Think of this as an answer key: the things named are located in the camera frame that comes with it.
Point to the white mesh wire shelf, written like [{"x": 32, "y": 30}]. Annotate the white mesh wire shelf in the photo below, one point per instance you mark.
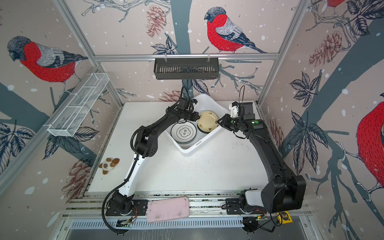
[{"x": 80, "y": 103}]

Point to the yellow tape measure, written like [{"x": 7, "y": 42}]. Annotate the yellow tape measure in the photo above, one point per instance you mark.
[{"x": 284, "y": 218}]

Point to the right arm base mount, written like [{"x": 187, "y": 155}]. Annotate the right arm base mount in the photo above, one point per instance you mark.
[{"x": 240, "y": 205}]

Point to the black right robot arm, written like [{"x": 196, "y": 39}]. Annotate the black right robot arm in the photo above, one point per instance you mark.
[{"x": 285, "y": 190}]

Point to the white plastic bin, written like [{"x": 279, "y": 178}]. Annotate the white plastic bin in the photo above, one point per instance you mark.
[{"x": 205, "y": 103}]

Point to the white plate black rim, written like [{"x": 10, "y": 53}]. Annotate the white plate black rim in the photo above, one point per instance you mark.
[{"x": 184, "y": 132}]

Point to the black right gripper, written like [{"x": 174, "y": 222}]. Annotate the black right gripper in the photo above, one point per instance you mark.
[{"x": 225, "y": 122}]

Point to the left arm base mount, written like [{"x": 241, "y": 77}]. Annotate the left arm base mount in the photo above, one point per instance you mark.
[{"x": 119, "y": 205}]

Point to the black hanging wire basket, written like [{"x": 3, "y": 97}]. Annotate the black hanging wire basket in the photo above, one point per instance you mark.
[{"x": 186, "y": 69}]

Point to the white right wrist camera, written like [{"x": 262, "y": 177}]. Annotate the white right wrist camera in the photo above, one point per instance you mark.
[{"x": 234, "y": 109}]

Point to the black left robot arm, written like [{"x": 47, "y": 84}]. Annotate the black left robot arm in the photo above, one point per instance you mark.
[{"x": 144, "y": 143}]

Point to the yellow plate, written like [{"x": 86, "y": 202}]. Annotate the yellow plate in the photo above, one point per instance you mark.
[{"x": 207, "y": 122}]

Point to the pink pad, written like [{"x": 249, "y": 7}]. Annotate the pink pad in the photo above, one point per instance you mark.
[{"x": 168, "y": 210}]

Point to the horizontal aluminium rail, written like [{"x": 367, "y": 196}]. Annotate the horizontal aluminium rail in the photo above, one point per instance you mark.
[{"x": 148, "y": 58}]

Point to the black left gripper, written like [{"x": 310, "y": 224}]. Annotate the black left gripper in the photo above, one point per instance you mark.
[{"x": 194, "y": 116}]

